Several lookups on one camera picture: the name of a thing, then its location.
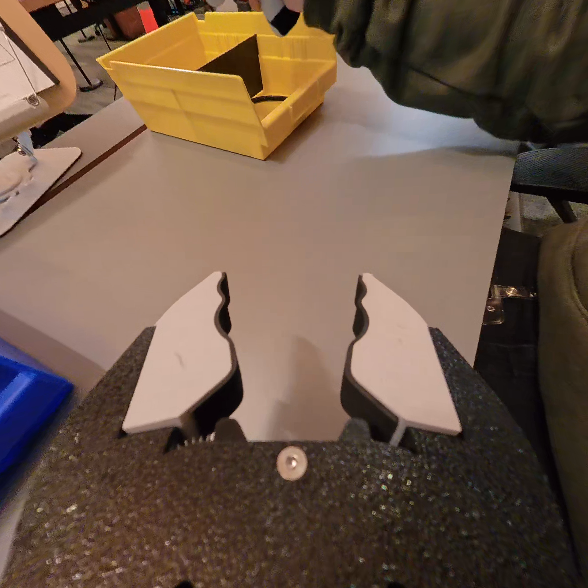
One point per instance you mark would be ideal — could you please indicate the blue plastic bin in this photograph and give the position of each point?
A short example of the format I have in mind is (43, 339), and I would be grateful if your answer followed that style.
(27, 395)

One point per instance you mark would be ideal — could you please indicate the grey desk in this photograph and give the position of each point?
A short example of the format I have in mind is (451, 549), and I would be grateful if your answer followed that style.
(298, 220)

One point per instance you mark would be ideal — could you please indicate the person's olive clothing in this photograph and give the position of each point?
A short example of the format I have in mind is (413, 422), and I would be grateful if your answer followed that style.
(567, 367)

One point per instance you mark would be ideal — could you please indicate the black bin divider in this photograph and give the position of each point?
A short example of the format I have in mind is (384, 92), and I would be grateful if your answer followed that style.
(239, 64)

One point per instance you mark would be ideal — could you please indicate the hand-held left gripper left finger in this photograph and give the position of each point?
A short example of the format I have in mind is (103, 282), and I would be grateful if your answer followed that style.
(183, 363)

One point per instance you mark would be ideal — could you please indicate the person's right forearm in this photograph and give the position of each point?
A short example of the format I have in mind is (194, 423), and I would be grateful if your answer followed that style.
(459, 59)

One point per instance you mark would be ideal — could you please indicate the black stanchion post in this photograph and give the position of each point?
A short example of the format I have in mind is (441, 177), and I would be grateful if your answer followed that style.
(87, 78)

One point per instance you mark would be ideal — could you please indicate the orange traffic cone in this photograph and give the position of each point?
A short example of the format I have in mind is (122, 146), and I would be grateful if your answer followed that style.
(148, 16)

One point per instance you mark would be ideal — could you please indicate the clear badge holder clip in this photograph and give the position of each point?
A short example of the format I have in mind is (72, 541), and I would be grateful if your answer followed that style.
(500, 303)

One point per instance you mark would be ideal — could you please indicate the black office chair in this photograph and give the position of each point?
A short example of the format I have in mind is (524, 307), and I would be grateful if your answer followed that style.
(551, 170)

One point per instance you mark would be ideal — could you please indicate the yellow plastic bin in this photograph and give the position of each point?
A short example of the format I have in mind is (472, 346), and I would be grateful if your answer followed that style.
(206, 115)

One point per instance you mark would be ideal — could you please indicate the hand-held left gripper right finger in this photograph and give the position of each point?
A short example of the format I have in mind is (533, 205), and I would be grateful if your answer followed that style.
(399, 367)

